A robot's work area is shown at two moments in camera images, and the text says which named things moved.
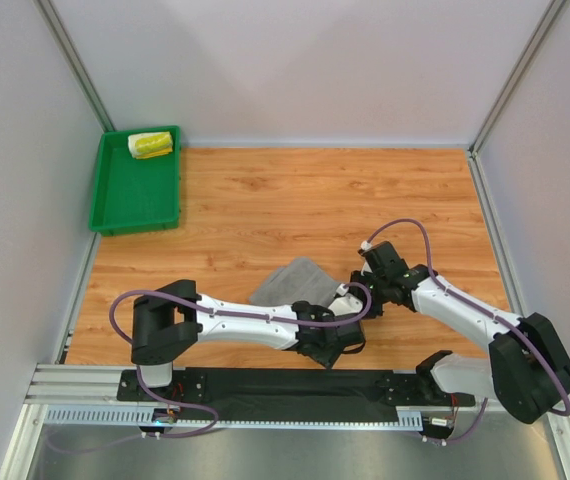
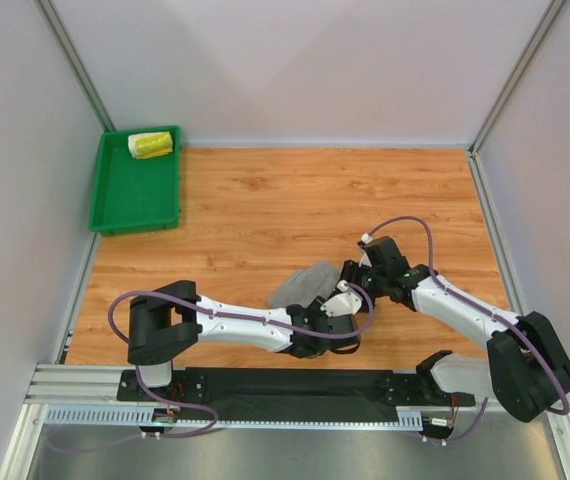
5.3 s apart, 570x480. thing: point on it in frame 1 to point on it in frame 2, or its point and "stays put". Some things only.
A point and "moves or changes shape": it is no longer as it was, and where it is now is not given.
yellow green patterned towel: (150, 144) stays put
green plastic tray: (134, 195) stays put
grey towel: (299, 280) moves or changes shape
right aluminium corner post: (476, 172) stays put
